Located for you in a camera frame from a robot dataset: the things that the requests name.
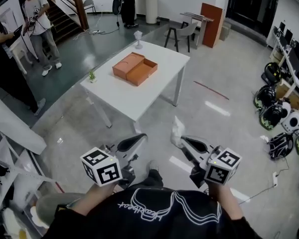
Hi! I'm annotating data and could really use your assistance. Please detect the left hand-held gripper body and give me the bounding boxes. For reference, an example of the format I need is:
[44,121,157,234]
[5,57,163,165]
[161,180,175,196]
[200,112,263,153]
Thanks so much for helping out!
[80,147,140,189]

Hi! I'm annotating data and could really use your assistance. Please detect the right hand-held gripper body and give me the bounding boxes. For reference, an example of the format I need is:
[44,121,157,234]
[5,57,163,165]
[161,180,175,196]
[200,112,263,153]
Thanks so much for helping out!
[189,145,242,189]

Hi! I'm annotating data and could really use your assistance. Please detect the white cloth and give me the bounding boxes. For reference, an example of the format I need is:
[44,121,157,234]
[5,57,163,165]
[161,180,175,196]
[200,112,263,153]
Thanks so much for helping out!
[170,115,186,148]

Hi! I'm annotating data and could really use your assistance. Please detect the orange box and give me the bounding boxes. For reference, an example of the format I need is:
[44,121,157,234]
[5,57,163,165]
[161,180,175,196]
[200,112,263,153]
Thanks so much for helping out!
[112,51,158,87]

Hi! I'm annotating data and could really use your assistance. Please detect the person's right forearm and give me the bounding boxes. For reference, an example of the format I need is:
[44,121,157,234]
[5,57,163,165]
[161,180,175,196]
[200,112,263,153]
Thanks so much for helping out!
[206,185,244,221]

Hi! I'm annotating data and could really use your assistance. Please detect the person's left forearm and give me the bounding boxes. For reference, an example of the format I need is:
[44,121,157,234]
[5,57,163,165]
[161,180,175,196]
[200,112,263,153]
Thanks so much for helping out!
[73,182,121,217]

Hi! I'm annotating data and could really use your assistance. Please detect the person's grey shoe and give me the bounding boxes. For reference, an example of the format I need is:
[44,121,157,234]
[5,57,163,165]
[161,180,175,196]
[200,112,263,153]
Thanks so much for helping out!
[147,159,160,172]

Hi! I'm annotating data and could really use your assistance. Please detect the thin red stick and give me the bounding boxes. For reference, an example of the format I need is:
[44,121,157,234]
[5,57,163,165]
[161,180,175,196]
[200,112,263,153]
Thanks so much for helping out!
[193,80,230,101]

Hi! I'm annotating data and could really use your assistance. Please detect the person's black printed shirt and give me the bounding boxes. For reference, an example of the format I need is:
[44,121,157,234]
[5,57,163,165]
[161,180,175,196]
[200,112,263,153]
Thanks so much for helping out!
[43,185,266,239]

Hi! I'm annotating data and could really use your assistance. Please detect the small potted green plant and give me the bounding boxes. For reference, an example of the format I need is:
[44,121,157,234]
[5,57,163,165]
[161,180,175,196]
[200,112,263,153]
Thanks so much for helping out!
[88,68,99,84]

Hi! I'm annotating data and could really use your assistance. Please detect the white shelf unit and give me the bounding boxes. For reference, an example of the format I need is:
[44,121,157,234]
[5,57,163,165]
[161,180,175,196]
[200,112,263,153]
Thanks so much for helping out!
[0,122,57,235]

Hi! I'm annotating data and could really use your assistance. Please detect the white round case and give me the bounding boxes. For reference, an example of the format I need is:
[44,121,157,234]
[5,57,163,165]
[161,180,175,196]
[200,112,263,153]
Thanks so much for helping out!
[281,110,299,135]

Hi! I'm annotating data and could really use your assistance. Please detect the pale purple desk fan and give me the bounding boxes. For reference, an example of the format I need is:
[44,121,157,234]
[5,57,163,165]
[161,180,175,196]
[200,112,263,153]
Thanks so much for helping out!
[133,30,144,50]

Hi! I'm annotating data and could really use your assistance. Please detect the grey chair with black legs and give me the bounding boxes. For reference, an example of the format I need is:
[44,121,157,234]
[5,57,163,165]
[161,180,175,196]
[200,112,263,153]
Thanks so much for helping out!
[163,21,199,53]

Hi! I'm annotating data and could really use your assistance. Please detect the orange wooden board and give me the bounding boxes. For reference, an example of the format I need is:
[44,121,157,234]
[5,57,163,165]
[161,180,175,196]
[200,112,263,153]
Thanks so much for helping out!
[201,2,224,49]

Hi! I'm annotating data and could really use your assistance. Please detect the grey side table with planks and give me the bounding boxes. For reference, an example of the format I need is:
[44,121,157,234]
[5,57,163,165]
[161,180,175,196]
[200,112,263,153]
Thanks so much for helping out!
[179,11,215,50]

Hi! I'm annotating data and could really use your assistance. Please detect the white desk with monitors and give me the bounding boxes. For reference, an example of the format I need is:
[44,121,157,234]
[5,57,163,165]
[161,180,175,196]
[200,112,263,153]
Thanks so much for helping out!
[267,20,299,110]

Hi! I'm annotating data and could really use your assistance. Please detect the white plastic chair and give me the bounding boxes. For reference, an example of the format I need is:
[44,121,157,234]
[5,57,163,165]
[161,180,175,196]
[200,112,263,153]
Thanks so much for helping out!
[7,42,33,75]

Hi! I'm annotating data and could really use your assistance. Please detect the wooden staircase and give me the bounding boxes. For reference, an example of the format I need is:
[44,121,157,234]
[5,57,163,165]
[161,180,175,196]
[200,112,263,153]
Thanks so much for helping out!
[38,0,90,45]

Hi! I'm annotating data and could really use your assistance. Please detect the white round pedestal table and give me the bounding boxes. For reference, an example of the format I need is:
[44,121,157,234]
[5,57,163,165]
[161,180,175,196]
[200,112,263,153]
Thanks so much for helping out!
[135,0,160,25]

